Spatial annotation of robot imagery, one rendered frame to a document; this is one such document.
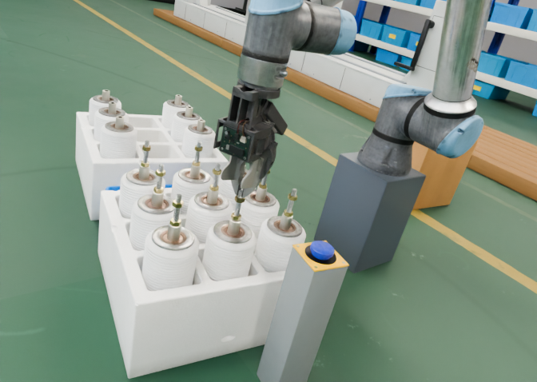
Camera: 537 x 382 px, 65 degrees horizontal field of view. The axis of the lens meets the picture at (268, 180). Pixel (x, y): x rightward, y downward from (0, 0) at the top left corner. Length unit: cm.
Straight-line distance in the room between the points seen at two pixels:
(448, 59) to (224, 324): 72
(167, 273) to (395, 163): 68
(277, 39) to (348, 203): 68
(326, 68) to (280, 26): 272
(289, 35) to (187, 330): 55
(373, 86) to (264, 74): 242
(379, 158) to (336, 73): 216
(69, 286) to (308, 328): 56
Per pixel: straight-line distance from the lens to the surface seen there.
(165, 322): 81
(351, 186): 122
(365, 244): 122
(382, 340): 111
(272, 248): 86
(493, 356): 125
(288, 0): 66
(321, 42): 71
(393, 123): 116
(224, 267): 82
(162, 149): 136
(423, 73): 293
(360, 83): 313
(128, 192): 96
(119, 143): 122
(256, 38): 66
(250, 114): 69
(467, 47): 101
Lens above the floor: 70
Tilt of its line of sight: 25 degrees down
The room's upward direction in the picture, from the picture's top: 13 degrees clockwise
